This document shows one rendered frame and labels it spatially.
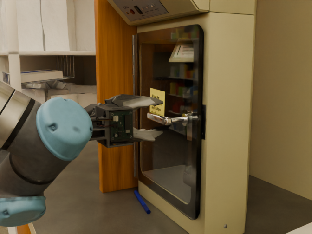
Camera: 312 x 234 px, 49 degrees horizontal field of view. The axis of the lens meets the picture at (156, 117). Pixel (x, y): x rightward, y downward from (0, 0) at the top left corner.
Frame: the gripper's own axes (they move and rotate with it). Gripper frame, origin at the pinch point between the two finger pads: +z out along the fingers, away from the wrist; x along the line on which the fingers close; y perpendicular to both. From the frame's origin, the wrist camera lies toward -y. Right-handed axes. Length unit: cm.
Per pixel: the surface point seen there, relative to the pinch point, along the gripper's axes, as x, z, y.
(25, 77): 3, -11, -111
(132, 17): 22.3, 1.6, -15.4
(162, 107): 1.2, 4.1, -4.6
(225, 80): 8.2, 9.8, 10.8
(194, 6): 21.8, 2.3, 10.4
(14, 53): 14, -16, -105
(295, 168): -20, 49, -3
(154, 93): 4.1, 4.2, -8.6
